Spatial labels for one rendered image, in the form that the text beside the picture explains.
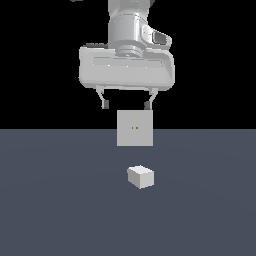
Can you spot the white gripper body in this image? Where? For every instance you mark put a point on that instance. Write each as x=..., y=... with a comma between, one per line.
x=126, y=71

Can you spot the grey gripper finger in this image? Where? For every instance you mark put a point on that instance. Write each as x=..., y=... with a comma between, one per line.
x=102, y=99
x=150, y=99

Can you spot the white charger block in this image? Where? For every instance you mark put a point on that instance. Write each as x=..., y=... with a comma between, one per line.
x=140, y=177

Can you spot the grey square wall socket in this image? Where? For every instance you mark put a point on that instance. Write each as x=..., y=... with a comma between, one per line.
x=135, y=128

